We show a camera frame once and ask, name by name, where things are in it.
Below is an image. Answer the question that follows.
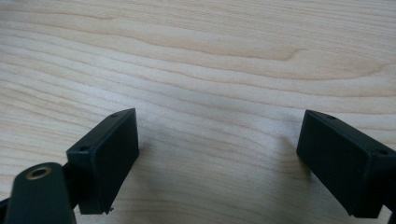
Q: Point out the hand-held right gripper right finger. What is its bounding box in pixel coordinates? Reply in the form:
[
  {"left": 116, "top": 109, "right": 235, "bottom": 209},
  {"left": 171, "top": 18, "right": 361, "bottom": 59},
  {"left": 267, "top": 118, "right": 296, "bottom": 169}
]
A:
[{"left": 295, "top": 109, "right": 396, "bottom": 219}]

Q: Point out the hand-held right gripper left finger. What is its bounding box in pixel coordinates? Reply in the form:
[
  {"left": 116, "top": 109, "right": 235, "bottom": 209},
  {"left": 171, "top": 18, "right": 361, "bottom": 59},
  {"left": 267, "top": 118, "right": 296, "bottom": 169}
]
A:
[{"left": 65, "top": 107, "right": 140, "bottom": 216}]

